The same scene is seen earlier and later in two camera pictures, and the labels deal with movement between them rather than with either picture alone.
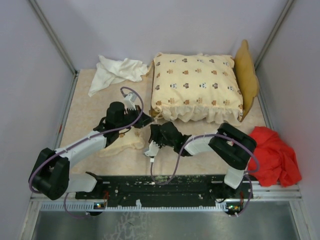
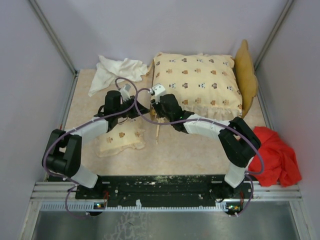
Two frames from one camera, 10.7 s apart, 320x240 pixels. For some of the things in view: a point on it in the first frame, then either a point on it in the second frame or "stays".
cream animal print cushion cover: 196,88 stays
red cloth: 278,164 stays
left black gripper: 144,120 to 142,109
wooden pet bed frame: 249,83 stays
